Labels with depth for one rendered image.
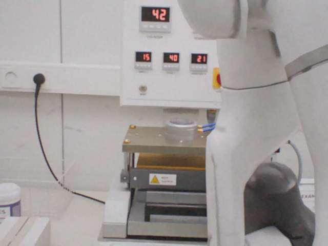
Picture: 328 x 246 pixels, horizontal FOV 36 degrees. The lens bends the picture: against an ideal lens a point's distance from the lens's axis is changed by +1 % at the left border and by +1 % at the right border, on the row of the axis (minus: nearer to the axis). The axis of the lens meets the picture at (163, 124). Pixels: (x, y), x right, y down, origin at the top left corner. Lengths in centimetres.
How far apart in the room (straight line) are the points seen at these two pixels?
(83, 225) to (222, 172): 100
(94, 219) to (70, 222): 7
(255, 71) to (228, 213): 18
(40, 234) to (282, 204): 78
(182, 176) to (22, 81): 84
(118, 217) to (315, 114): 71
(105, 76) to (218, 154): 113
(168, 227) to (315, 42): 72
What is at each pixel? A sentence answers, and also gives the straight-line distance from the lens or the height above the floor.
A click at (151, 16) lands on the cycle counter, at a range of 130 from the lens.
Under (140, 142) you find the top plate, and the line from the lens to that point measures 115.
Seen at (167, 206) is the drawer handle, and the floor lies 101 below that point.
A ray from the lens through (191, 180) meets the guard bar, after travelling 114.
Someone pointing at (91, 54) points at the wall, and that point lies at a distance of 177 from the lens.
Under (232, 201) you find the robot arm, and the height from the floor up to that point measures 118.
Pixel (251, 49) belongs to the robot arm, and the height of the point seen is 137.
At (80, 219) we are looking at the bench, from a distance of 164.
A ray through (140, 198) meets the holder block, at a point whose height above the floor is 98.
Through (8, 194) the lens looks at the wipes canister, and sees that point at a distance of 148.
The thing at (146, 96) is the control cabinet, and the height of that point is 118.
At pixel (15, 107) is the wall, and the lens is 188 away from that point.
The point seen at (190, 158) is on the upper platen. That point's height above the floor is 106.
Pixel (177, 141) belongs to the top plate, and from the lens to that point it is 117.
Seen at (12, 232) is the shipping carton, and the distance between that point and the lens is 137.
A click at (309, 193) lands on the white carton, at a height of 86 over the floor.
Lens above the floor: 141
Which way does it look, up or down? 13 degrees down
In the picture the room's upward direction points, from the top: 2 degrees clockwise
